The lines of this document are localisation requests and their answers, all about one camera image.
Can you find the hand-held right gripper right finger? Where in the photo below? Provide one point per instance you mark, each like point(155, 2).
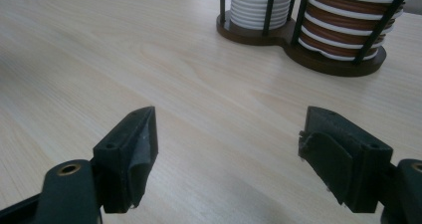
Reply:
point(345, 151)

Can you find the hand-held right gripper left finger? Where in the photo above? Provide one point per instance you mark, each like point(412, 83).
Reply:
point(114, 171)

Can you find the stack of brown paper cups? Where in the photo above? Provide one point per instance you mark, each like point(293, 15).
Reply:
point(338, 21)

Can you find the dark wooden cup holder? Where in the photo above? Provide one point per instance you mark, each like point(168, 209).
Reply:
point(252, 37)

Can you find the stack of white paper cups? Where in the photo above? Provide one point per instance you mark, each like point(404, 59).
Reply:
point(249, 8)

